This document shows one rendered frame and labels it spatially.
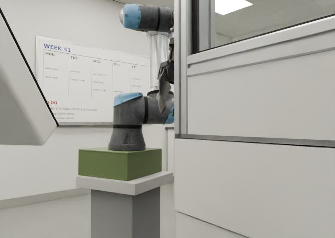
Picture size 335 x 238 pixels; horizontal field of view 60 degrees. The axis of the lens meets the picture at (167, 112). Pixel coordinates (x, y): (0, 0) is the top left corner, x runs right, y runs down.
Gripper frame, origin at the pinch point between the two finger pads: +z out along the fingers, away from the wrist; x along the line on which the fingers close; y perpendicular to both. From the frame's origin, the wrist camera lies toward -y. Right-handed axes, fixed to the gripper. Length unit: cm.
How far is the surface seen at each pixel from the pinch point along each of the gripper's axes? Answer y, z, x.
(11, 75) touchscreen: -36, 2, 35
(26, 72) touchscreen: -34.0, 1.5, 34.1
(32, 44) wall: 318, -56, 73
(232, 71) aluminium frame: -38.0, -6.1, 5.6
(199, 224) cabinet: -32.9, 19.8, 2.4
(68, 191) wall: 319, 118, -9
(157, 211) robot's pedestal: 34, 40, -18
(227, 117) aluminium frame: -37.5, 1.0, 4.4
